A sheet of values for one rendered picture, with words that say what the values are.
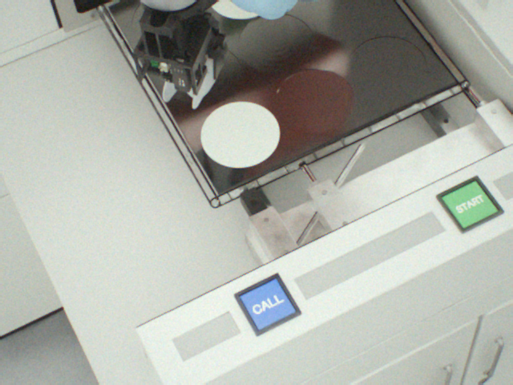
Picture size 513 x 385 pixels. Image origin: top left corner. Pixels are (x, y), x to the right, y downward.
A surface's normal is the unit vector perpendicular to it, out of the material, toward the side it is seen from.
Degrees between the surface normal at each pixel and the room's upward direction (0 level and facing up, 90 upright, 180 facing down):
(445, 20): 90
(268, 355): 90
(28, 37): 90
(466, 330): 90
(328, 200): 0
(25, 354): 0
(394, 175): 0
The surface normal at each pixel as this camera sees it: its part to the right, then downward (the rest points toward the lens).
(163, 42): 0.95, 0.25
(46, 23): 0.46, 0.75
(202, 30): -0.05, -0.51
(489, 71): -0.89, 0.42
